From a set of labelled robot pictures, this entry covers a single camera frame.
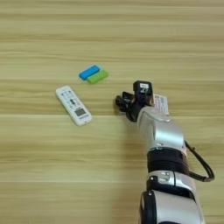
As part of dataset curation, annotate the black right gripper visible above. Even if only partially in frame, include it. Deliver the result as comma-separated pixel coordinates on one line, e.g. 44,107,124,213
115,91,155,123

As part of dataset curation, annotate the red and white card box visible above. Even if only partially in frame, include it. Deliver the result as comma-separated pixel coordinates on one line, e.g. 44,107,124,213
151,93,171,116

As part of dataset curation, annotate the white remote control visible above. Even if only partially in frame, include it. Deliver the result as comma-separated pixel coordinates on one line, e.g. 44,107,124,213
55,85,94,127

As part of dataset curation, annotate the green rectangular block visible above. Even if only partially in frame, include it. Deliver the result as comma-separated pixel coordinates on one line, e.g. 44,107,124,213
86,69,110,86

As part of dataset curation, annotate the blue rectangular block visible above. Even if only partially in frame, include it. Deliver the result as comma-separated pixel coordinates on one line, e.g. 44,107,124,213
78,64,102,81

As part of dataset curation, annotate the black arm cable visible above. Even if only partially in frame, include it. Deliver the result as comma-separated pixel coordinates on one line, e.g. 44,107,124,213
184,141,216,183

